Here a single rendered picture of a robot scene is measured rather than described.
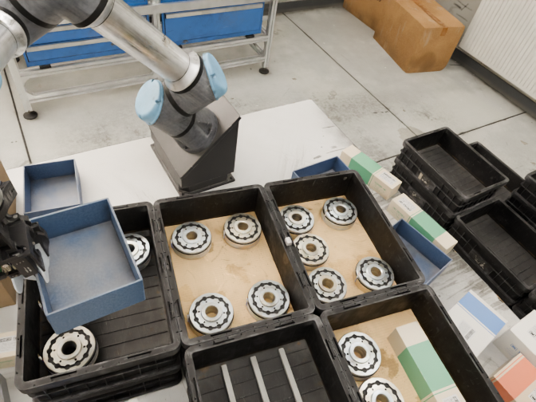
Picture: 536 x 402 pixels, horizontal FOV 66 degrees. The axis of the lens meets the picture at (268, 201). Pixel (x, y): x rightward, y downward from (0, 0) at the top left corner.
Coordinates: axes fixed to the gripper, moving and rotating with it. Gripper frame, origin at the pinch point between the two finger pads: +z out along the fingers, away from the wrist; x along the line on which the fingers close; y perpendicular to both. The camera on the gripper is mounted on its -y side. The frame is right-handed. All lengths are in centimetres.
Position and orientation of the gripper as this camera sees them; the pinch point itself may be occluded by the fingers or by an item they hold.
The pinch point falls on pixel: (36, 269)
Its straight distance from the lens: 80.2
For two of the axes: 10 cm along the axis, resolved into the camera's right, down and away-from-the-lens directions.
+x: 8.9, -3.5, 3.0
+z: -0.3, 6.1, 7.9
